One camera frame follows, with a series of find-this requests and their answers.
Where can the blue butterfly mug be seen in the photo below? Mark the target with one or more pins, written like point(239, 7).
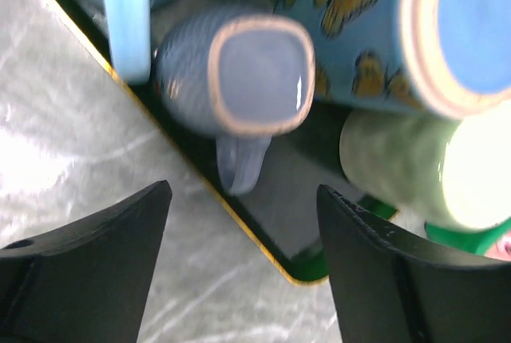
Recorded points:
point(450, 57)

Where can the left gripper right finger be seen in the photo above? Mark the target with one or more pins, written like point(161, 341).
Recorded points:
point(390, 285)

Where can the black serving tray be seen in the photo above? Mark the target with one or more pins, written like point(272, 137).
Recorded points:
point(279, 214)

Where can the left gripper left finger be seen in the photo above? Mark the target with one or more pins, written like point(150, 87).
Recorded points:
point(89, 280)

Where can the green plastic crate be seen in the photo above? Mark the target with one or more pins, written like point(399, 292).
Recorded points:
point(441, 229)

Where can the pale green mug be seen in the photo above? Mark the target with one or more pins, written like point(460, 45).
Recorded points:
point(453, 173)

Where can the purple onion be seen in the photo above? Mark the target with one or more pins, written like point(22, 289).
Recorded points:
point(501, 249)

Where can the small blue-grey mug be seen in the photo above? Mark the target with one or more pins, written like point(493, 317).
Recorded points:
point(238, 75)

